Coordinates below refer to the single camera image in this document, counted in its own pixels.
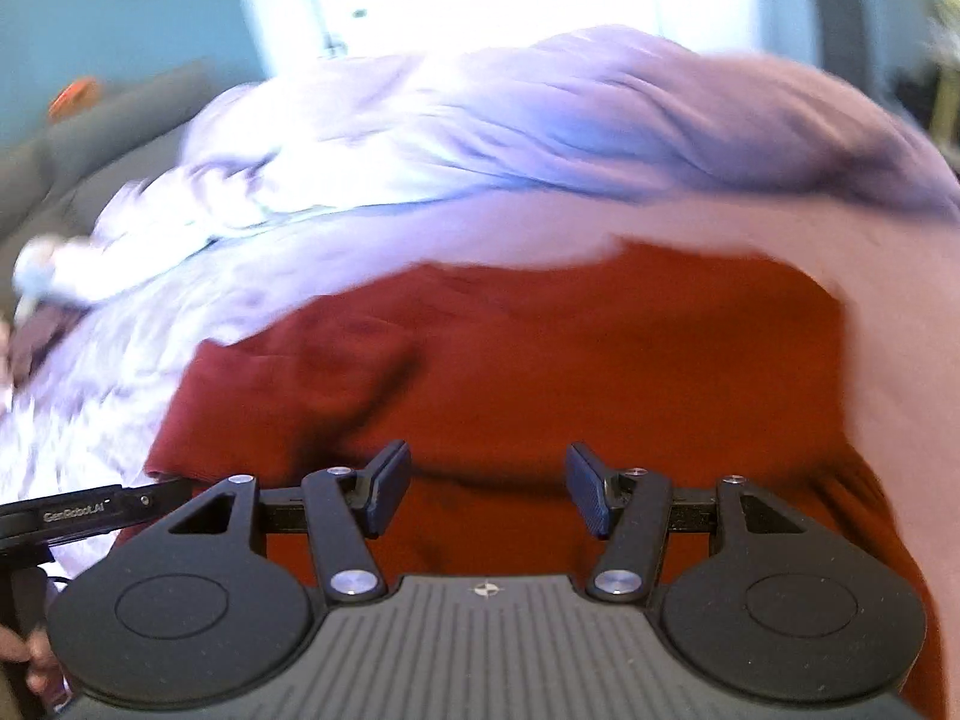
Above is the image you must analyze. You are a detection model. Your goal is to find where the grey sofa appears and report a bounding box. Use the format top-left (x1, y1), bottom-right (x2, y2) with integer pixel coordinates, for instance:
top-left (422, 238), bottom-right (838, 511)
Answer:
top-left (0, 58), bottom-right (226, 301)

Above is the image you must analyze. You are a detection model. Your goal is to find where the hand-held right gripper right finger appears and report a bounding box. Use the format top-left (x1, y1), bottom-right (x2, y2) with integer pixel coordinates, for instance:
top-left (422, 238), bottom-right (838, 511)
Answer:
top-left (564, 442), bottom-right (807, 605)

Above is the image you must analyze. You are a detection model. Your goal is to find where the person's left hand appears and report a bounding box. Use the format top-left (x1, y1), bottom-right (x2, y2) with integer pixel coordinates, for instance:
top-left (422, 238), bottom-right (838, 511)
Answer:
top-left (0, 626), bottom-right (67, 700)

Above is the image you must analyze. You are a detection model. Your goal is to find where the orange object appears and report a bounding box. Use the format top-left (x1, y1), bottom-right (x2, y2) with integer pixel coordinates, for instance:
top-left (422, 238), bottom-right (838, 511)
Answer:
top-left (46, 76), bottom-right (102, 121)

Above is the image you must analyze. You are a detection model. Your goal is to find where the lilac fleece blanket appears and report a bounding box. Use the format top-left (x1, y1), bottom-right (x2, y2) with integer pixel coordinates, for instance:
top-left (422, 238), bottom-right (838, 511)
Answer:
top-left (0, 28), bottom-right (960, 713)

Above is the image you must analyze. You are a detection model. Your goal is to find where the dark vertical post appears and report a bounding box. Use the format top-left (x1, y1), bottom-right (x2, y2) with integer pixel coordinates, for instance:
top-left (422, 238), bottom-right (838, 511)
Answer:
top-left (806, 0), bottom-right (863, 70)

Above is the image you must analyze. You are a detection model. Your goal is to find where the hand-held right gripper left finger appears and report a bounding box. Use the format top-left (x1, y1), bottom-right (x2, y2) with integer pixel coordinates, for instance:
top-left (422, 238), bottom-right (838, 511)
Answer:
top-left (169, 441), bottom-right (412, 605)

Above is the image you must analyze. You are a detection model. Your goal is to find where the red garment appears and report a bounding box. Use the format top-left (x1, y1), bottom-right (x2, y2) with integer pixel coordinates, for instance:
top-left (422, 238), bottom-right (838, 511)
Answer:
top-left (120, 238), bottom-right (942, 717)

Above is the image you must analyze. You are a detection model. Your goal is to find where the small white cloth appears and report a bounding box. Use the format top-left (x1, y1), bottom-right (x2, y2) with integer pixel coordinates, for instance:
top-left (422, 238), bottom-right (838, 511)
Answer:
top-left (13, 236), bottom-right (98, 308)

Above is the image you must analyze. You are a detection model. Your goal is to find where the dark purple cloth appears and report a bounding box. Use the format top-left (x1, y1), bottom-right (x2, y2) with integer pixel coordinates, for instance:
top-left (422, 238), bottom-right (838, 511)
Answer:
top-left (7, 300), bottom-right (83, 380)

